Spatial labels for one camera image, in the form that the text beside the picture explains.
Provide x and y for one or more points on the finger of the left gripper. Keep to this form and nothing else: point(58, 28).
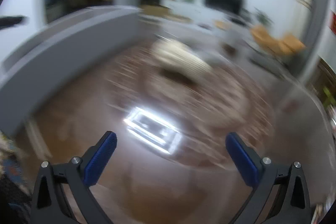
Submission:
point(10, 21)

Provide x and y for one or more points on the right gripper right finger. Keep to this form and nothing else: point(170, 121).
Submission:
point(291, 204)

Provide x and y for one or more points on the green potted plant right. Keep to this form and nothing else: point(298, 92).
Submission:
point(263, 18)

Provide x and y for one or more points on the red wall decoration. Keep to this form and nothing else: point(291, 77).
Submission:
point(333, 22)

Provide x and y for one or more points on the cardboard box on floor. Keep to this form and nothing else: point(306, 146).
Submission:
point(153, 10)

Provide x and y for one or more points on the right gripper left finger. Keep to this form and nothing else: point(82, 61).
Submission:
point(50, 204)

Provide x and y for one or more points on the orange lounge chair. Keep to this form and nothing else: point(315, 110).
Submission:
point(286, 46)

